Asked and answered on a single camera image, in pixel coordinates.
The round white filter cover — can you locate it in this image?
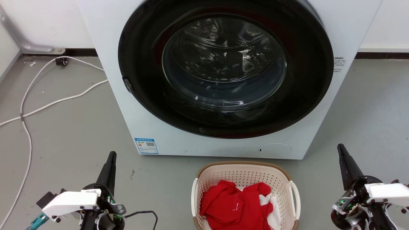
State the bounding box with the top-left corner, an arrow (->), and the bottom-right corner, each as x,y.
258,143 -> 292,158

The blue energy label sticker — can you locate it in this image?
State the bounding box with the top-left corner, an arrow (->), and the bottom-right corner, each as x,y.
135,138 -> 159,155

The grey metal pipe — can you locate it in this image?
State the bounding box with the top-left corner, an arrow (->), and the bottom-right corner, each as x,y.
0,6 -> 66,55

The thin black left gripper cable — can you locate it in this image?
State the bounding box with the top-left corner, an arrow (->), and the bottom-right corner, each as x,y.
123,211 -> 158,230

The white front-load washing machine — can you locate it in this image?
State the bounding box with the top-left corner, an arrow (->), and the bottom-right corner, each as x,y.
77,0 -> 383,160

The black round washer door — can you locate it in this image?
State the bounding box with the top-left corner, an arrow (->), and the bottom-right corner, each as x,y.
118,0 -> 334,139

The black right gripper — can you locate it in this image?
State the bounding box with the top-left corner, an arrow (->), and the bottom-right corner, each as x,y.
330,143 -> 395,230

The long white looping floor cable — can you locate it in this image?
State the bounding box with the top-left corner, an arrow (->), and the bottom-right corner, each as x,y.
0,56 -> 105,228

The red garment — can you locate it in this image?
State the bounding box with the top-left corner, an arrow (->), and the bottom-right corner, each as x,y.
200,180 -> 274,230

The beige perforated laundry basket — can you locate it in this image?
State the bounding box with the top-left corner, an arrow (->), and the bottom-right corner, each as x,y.
191,161 -> 301,230

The white garment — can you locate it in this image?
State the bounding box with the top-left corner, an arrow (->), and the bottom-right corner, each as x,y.
236,187 -> 282,230

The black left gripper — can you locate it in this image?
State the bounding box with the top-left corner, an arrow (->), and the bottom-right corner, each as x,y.
81,151 -> 127,230

